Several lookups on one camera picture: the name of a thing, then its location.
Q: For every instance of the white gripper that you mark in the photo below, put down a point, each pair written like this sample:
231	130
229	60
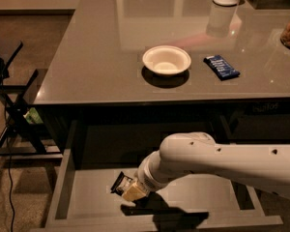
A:
147	180

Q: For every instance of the white paper bowl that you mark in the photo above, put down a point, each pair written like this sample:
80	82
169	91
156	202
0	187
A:
166	60

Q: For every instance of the black folding stand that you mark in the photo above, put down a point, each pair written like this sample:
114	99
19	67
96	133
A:
12	97

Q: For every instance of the black chocolate rxbar wrapper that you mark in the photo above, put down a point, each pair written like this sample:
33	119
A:
121	184

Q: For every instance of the open grey top drawer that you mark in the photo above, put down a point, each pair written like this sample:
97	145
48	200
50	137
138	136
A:
96	154

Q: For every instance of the blue rxbar wrapper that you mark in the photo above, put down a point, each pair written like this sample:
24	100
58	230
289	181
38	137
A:
221	67

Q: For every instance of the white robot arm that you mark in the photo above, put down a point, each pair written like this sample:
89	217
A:
264	167

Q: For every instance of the green packet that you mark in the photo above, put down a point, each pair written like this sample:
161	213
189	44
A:
32	117

